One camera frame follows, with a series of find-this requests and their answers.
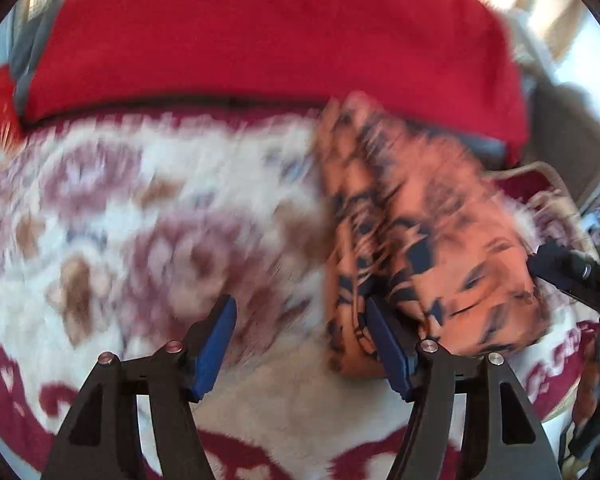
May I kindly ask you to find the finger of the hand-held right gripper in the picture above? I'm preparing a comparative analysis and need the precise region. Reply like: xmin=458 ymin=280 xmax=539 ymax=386
xmin=526 ymin=241 xmax=600 ymax=313

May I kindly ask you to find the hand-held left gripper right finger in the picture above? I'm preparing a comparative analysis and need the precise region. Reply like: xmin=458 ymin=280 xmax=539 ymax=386
xmin=365 ymin=296 xmax=564 ymax=480

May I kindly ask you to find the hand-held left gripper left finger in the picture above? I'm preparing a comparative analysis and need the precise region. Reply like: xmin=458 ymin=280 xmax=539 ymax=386
xmin=40 ymin=294 xmax=238 ymax=480

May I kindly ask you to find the orange floral garment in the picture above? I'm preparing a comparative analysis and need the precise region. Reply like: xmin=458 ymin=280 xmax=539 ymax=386
xmin=312 ymin=91 xmax=552 ymax=379

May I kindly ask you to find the floral plush sofa cover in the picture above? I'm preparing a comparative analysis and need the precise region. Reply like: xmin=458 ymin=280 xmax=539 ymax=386
xmin=0 ymin=105 xmax=600 ymax=480

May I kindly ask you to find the red blanket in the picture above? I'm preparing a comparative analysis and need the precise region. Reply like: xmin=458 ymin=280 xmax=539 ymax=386
xmin=22 ymin=0 xmax=531 ymax=166

